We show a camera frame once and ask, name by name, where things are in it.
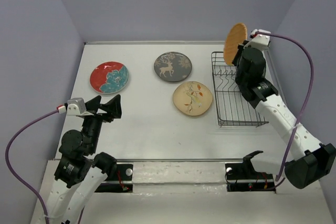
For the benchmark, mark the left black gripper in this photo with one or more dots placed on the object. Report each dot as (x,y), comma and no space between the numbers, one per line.
(113,106)

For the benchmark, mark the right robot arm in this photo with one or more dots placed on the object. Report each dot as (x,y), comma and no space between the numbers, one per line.
(311,158)

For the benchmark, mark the grey deer plate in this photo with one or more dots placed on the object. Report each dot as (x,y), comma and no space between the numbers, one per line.
(173,66)

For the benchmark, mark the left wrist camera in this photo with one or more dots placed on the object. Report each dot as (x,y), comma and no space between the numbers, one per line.
(76,107)

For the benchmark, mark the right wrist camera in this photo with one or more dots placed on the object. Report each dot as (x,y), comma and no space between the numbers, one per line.
(260,39)

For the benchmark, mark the red and teal floral plate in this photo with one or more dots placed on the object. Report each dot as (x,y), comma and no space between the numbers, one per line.
(109,77)

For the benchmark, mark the orange woven basket plate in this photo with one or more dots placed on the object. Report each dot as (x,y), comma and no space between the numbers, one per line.
(237,35)

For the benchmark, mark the beige bird branch plate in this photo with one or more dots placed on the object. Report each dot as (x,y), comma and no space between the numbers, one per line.
(192,98)

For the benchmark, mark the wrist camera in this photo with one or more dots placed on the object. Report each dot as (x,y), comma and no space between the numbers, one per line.
(260,39)
(76,107)

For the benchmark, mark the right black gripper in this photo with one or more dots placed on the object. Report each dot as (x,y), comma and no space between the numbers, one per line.
(241,46)

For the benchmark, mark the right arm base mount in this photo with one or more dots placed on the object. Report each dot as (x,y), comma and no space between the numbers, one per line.
(242,177)

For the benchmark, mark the black wire dish rack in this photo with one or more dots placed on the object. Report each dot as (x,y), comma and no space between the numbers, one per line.
(231,108)

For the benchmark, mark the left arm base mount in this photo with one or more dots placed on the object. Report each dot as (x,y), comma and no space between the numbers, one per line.
(119,182)

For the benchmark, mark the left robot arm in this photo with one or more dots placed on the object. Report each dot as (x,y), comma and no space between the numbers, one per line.
(76,176)

